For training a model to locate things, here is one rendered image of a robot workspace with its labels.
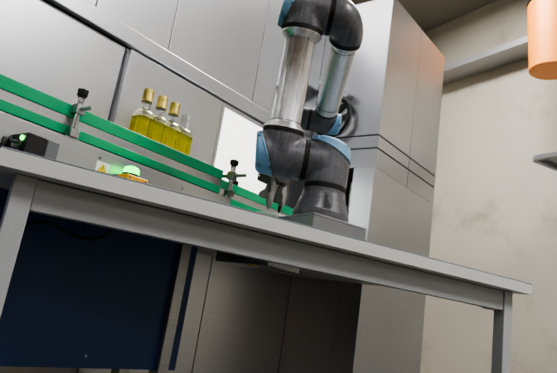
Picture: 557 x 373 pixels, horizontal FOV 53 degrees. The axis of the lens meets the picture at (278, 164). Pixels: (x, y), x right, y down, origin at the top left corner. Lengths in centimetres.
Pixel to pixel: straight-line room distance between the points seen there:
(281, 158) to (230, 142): 83
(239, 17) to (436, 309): 349
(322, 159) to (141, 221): 52
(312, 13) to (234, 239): 66
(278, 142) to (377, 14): 156
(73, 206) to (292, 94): 66
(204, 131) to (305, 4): 79
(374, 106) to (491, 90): 281
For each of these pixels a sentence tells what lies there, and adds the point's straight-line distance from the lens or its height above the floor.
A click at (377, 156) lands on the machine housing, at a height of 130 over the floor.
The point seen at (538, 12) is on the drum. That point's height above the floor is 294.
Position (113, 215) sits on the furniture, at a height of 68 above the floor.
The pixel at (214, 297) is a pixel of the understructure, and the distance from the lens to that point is 227.
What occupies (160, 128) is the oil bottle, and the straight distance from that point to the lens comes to 182.
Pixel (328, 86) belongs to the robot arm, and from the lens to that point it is 174.
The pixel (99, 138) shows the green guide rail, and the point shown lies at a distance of 155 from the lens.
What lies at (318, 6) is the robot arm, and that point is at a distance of 158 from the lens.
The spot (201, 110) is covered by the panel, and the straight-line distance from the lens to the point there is 217.
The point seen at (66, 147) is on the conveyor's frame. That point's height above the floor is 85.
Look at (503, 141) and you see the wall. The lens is 512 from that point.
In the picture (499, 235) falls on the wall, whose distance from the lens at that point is 491.
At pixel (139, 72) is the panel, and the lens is 199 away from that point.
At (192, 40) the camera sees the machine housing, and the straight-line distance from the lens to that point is 224.
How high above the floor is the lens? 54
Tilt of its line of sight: 15 degrees up
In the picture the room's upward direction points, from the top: 9 degrees clockwise
